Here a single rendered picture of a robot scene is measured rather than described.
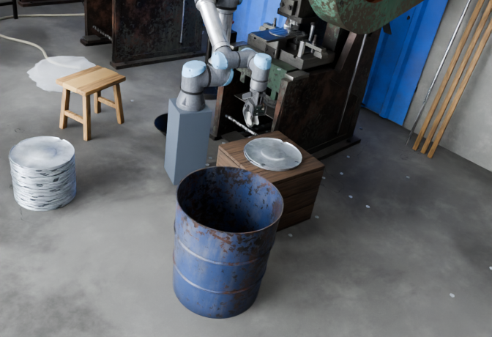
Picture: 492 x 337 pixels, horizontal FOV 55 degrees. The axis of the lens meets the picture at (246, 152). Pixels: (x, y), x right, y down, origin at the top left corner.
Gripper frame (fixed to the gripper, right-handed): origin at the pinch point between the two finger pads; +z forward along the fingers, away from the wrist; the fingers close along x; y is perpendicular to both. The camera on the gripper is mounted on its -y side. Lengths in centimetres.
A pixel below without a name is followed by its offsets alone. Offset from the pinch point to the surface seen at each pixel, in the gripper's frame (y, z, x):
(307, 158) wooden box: 6.7, 18.3, 32.4
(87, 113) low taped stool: -84, 35, -65
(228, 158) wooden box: -3.7, 21.0, -6.7
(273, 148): -2.8, 16.6, 17.3
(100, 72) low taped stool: -109, 20, -54
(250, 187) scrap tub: 31.4, 12.3, -10.3
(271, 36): -51, -25, 30
